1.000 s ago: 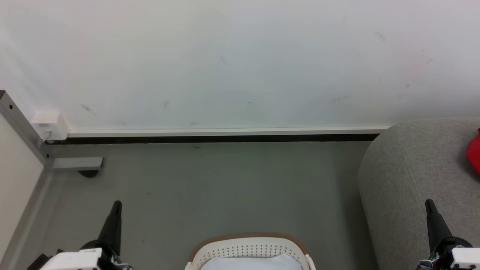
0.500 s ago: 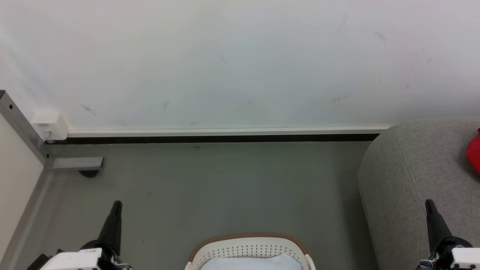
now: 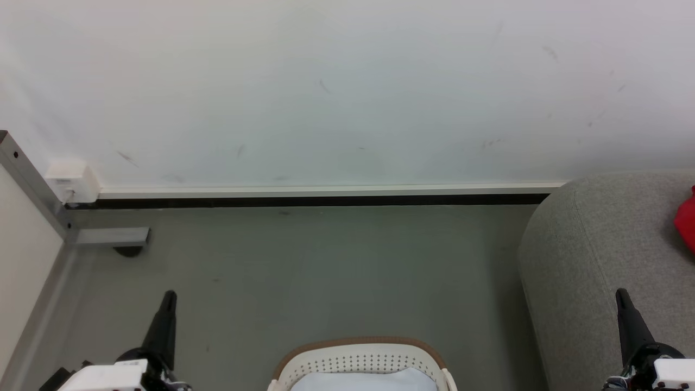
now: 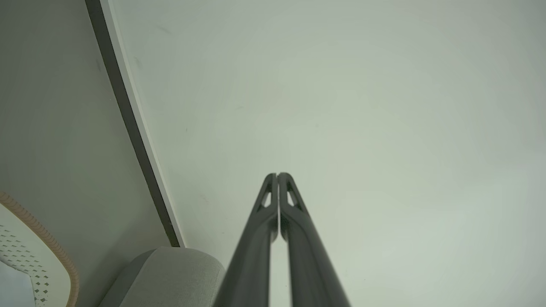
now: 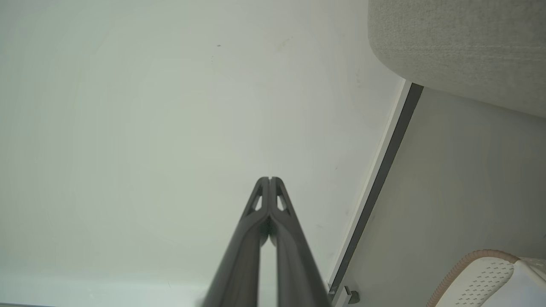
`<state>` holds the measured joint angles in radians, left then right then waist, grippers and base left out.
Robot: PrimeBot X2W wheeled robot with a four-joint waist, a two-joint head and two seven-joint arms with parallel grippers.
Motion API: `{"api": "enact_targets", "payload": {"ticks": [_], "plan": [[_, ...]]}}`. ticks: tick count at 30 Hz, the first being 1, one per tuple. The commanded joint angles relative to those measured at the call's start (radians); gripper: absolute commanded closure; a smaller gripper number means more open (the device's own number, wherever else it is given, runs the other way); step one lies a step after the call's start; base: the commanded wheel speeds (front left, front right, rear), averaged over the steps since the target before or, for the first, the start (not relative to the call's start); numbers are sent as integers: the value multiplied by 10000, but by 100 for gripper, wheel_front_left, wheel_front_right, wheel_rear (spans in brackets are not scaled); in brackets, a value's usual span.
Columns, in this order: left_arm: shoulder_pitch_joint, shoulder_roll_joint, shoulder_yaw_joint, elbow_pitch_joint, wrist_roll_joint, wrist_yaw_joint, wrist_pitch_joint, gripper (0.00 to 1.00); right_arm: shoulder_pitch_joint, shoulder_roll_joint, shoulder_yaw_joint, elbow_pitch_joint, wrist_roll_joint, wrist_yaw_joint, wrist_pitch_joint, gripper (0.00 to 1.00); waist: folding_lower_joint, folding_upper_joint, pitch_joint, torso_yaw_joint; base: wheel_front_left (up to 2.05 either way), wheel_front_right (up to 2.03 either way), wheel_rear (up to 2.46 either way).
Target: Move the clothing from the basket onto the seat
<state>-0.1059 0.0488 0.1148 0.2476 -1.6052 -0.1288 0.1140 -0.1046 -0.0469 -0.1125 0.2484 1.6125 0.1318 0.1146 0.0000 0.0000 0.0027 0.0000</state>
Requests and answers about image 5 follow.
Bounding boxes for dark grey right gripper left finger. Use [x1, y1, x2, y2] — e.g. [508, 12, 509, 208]
[200, 177, 270, 307]

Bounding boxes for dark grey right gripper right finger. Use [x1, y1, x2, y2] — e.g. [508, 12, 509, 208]
[270, 177, 332, 307]

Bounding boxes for white laundry basket tan rim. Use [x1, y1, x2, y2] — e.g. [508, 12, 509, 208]
[426, 249, 546, 307]

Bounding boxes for grey metal foot plate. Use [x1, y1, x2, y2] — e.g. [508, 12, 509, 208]
[343, 285, 361, 304]

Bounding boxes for white and black baseboard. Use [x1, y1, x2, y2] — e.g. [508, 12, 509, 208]
[326, 81, 424, 307]

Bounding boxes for grey fabric sofa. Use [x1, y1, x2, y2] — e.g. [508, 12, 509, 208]
[367, 0, 546, 119]

